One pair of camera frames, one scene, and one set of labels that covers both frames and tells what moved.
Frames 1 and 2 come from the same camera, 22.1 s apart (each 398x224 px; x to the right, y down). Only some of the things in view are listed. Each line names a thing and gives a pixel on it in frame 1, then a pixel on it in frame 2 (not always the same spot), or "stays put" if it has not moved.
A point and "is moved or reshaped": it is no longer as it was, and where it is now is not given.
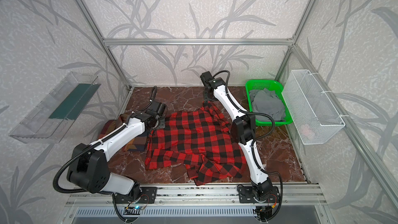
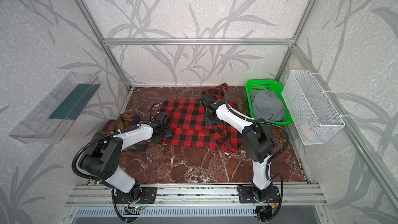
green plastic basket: (252, 85) stays put
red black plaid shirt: (201, 139) is moved or reshaped
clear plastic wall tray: (51, 118) stays put
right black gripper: (206, 98) -> (210, 115)
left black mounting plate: (144, 195) stays put
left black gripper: (160, 122) -> (166, 129)
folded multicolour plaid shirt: (139, 143) stays put
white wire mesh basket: (315, 119) stays put
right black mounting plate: (246, 195) stays put
